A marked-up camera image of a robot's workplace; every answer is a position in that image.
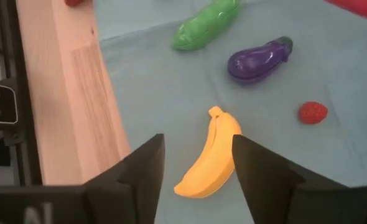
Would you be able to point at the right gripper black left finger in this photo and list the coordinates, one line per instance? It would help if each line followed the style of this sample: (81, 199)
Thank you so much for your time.
(133, 186)

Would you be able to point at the yellow toy banana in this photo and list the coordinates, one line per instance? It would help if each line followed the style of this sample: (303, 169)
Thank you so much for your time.
(211, 161)

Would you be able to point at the small red toy strawberry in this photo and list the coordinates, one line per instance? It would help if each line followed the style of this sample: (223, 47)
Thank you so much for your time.
(312, 112)

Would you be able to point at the red cloth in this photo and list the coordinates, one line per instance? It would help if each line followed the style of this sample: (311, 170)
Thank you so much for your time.
(360, 7)

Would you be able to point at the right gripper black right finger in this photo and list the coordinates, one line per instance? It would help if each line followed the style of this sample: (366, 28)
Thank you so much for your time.
(280, 193)

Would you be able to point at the light blue cloth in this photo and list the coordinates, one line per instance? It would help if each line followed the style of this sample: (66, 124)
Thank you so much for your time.
(171, 93)

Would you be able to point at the black metal bracket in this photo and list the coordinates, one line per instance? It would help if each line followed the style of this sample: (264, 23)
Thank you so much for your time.
(0, 102)

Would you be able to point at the purple toy eggplant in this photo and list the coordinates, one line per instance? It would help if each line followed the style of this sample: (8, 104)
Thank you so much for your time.
(255, 60)

